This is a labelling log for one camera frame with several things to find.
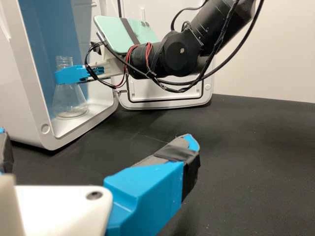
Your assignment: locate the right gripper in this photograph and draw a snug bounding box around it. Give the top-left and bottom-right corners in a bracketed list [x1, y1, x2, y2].
[54, 45, 129, 85]

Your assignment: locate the right wrist camera phone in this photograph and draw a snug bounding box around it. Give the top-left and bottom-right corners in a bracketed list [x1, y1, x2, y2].
[89, 15, 161, 56]

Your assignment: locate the incubator door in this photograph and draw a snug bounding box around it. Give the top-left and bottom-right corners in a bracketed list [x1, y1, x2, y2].
[115, 58, 214, 111]

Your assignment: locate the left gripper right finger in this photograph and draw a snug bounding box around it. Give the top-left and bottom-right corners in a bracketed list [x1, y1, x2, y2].
[103, 133, 201, 236]

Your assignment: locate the clear flask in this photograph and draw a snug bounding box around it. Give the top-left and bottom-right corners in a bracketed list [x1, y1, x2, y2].
[51, 56, 89, 118]

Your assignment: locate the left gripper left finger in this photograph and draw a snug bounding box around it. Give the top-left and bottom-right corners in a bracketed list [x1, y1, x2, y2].
[0, 126, 14, 174]

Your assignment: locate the white incubator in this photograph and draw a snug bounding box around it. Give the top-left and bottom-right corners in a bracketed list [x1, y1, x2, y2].
[0, 0, 119, 151]

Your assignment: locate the black cable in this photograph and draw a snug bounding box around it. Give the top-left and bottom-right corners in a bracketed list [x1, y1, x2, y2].
[95, 0, 265, 93]

